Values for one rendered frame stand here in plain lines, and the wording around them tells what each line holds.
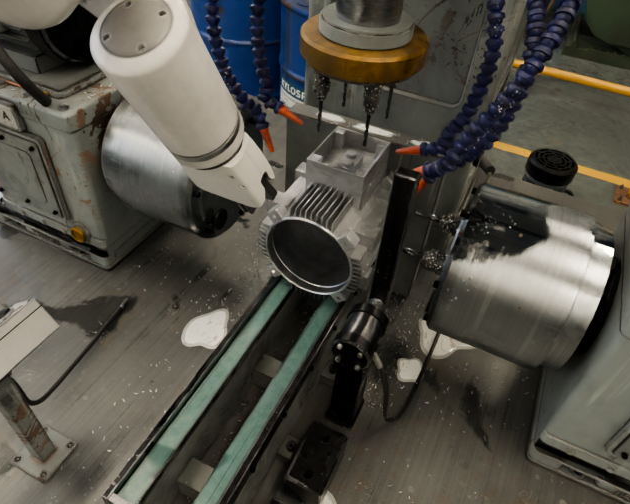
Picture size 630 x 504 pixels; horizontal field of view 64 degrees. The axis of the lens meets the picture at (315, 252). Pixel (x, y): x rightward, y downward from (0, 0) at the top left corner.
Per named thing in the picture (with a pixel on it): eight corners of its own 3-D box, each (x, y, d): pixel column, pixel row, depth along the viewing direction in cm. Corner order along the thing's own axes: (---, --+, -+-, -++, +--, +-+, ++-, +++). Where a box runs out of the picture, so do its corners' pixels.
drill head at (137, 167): (144, 151, 120) (123, 44, 102) (280, 200, 109) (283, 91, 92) (62, 209, 103) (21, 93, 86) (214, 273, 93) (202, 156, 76)
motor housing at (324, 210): (307, 216, 105) (313, 136, 92) (393, 248, 100) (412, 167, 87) (257, 277, 92) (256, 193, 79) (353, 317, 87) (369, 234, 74)
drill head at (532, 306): (411, 247, 101) (441, 137, 84) (631, 326, 90) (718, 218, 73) (365, 336, 85) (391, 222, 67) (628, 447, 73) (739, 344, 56)
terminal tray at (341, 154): (332, 160, 94) (335, 125, 89) (386, 177, 91) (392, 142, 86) (302, 194, 86) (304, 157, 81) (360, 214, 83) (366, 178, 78)
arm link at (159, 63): (149, 99, 54) (169, 169, 50) (73, 1, 41) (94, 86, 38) (222, 68, 53) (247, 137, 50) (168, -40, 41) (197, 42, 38)
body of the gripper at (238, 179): (149, 148, 54) (190, 193, 65) (230, 176, 51) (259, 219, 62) (182, 91, 56) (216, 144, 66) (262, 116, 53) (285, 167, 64)
